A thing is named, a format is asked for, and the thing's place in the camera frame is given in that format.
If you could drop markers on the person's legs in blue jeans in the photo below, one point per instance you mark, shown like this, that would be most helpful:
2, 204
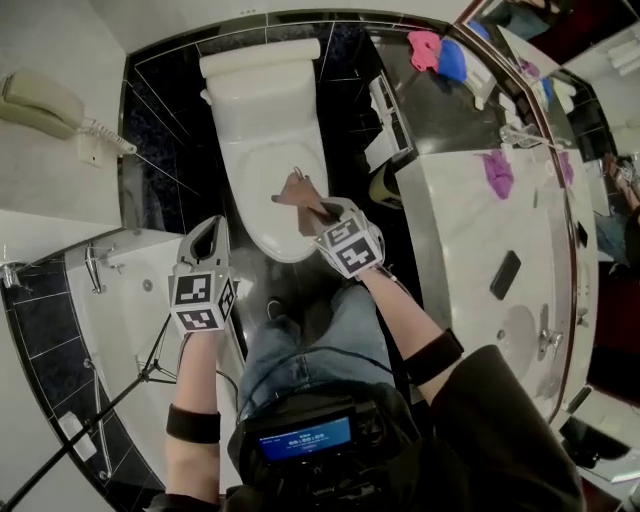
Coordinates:
310, 345

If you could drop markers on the black shoe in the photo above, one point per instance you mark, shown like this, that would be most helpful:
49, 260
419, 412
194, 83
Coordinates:
276, 309

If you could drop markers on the person's black jacket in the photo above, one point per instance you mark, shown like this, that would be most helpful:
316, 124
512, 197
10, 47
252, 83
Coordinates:
490, 440

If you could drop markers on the chrome grab bar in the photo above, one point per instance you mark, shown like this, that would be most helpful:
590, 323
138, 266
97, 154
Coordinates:
100, 410

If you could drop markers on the chrome toilet paper holder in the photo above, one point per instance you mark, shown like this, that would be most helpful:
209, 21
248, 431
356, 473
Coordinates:
392, 110

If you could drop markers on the white toilet flush lever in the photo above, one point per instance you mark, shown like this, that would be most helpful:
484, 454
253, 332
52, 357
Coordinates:
206, 95

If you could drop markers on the beige wall telephone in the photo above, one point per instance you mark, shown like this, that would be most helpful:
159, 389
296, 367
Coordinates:
40, 105

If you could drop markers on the framed wall mirror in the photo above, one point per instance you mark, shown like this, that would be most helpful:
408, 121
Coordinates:
600, 225

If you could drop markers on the purple cloth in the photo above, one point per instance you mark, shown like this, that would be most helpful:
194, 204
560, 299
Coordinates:
497, 175

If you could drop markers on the white tray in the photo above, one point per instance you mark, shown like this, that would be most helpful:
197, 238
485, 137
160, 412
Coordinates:
480, 75

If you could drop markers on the white telephone wall socket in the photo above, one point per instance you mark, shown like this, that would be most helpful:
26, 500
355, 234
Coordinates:
97, 152

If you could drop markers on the black tripod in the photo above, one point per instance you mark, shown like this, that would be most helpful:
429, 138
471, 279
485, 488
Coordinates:
150, 372

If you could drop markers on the brown cloth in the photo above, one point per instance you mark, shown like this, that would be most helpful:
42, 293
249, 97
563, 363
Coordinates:
300, 195

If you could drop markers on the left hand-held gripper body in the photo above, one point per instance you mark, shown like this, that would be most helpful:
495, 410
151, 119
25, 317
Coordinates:
195, 295

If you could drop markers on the white toilet lid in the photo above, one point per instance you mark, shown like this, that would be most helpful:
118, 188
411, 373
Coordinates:
270, 210

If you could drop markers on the person's left forearm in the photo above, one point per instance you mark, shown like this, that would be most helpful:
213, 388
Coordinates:
192, 370

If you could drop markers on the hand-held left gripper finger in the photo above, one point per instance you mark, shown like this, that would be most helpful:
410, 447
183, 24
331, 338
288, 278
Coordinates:
192, 237
224, 240

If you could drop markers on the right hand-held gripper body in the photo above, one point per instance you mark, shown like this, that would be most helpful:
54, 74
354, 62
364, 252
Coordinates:
352, 250

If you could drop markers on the beige waste bin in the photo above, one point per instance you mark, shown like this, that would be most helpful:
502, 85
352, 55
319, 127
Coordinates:
385, 187

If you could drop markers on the blue cloth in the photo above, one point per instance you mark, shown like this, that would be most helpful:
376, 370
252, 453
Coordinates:
452, 60

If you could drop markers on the black smartphone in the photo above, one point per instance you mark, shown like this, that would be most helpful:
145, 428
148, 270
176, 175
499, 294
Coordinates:
505, 275

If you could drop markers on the white sink basin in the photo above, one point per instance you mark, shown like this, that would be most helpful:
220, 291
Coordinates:
517, 340

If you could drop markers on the white bathtub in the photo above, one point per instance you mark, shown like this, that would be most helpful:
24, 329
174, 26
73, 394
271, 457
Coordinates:
125, 325

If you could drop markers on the clear glass tumbler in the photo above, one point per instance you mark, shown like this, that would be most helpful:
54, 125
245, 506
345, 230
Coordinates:
512, 134
531, 132

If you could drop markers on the white toilet paper sheet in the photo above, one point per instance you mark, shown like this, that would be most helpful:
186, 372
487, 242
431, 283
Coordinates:
380, 152

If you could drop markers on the black elastic armband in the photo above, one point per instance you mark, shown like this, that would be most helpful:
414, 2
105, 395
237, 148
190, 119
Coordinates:
432, 357
192, 422

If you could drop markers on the pink cloth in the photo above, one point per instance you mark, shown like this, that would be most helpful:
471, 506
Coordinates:
424, 50

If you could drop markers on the chrome sink faucet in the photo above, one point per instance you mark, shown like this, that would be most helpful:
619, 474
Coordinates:
549, 335

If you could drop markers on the white rectangular soap dish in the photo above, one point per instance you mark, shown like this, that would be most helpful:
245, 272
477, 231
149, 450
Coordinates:
77, 435

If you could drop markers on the person's right forearm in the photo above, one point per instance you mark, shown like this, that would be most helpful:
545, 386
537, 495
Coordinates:
400, 320

